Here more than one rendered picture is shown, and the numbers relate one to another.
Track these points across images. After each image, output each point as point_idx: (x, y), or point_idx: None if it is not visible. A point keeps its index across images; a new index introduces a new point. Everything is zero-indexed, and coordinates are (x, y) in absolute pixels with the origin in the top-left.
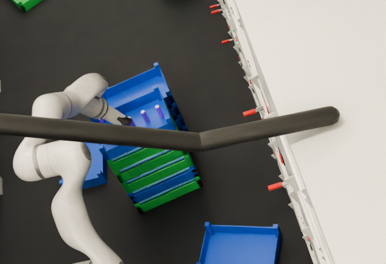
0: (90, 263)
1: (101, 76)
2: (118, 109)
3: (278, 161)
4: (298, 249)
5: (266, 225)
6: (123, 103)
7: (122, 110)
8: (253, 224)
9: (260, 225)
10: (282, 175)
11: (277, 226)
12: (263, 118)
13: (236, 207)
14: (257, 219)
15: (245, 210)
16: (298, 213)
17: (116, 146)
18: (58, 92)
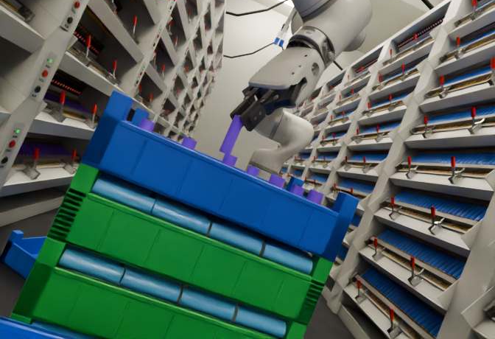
0: (283, 110)
1: None
2: (261, 192)
3: (72, 57)
4: (4, 243)
5: (0, 275)
6: (241, 171)
7: (243, 201)
8: (15, 287)
9: (8, 280)
10: (42, 104)
11: (17, 230)
12: None
13: (5, 315)
14: (1, 287)
15: (0, 303)
16: (99, 75)
17: (262, 178)
18: None
